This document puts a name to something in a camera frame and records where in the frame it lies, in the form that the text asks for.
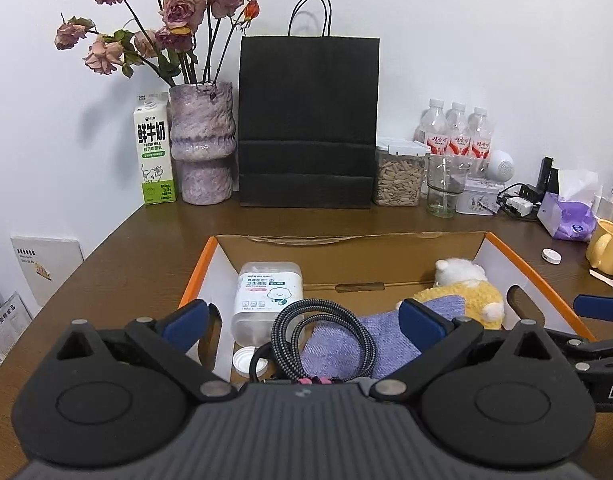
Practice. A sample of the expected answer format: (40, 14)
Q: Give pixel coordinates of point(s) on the purple tissue box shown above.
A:
(566, 208)

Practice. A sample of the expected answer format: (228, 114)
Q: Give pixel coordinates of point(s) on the red orange cardboard box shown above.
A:
(366, 274)

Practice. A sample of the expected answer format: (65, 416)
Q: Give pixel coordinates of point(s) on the purple knitted cloth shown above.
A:
(333, 352)

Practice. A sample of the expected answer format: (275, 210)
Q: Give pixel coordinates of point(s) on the dried pink rose bouquet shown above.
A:
(190, 44)

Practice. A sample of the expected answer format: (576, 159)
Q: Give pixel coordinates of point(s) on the white power strip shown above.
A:
(520, 201)

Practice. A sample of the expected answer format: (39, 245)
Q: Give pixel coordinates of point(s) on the white round cap on table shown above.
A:
(551, 256)

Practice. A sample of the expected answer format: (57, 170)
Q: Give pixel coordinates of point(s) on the clear container of seeds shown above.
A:
(400, 168)

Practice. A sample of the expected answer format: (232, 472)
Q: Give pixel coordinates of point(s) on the water bottle right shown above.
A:
(481, 132)

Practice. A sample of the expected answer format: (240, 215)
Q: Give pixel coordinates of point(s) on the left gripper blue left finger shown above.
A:
(187, 325)

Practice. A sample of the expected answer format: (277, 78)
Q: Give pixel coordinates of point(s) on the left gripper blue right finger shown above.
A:
(422, 326)

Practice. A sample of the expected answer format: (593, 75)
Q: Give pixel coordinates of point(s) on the white jar lid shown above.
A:
(242, 359)

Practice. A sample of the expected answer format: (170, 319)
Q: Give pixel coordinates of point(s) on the yellow white plush toy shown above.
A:
(462, 288)

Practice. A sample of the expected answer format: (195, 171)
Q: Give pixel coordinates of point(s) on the black paper shopping bag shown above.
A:
(307, 120)

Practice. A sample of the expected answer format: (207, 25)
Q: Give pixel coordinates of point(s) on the yellow ceramic mug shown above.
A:
(600, 248)

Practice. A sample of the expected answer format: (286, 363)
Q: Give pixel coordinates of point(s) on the white paper stick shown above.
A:
(601, 277)

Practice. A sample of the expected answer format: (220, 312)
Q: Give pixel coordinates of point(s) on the white tin box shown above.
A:
(479, 197)

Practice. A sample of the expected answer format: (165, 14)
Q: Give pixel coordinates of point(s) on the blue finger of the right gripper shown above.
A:
(591, 306)

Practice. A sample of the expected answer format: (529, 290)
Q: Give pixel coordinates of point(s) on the water bottle middle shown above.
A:
(458, 130)

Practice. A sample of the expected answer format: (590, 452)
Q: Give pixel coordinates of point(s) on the water bottle left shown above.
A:
(433, 128)

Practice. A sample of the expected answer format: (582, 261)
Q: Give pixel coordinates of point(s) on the water bottle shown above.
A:
(458, 130)
(433, 128)
(481, 132)

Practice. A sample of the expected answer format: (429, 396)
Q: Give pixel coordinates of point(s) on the green white milk carton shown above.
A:
(153, 146)

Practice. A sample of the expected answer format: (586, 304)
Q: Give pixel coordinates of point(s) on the empty clear glass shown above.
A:
(446, 180)

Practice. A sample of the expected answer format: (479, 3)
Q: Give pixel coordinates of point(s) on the purple ceramic vase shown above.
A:
(203, 141)

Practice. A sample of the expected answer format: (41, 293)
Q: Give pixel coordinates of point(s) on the white board leaning on wall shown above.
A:
(46, 263)

